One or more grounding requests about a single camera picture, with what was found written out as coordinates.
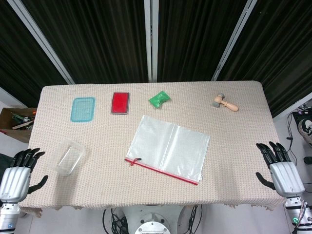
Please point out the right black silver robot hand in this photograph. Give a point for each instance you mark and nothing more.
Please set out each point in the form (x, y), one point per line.
(286, 178)

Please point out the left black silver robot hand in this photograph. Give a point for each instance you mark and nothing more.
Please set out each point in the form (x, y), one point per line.
(14, 180)

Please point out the clear zipper bag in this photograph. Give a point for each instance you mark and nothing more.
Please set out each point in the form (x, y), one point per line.
(170, 146)

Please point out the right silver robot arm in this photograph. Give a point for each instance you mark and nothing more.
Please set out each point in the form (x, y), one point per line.
(298, 214)

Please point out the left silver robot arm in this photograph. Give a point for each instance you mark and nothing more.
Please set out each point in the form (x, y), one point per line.
(8, 217)

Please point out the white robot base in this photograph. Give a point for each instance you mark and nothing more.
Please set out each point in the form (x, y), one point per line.
(153, 219)

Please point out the brown cardboard box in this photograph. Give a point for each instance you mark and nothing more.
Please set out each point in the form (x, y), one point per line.
(14, 134)

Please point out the black white sneaker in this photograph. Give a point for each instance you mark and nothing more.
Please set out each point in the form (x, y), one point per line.
(306, 129)

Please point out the clear plastic container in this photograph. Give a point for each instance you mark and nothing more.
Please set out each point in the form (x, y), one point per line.
(69, 158)

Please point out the small wooden hammer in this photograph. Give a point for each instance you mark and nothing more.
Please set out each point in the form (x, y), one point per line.
(225, 104)

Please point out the blue translucent plastic lid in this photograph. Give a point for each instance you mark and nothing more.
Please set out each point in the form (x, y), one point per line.
(83, 109)

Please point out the beige waffle tablecloth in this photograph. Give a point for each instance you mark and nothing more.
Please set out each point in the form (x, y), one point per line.
(156, 195)

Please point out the green plastic packet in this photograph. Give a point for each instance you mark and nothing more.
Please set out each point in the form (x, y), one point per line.
(159, 99)

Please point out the black pleated curtain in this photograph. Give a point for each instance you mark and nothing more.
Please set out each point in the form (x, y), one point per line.
(102, 36)

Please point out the aluminium frame post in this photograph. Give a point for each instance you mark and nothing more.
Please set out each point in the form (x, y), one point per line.
(151, 39)
(231, 41)
(41, 41)

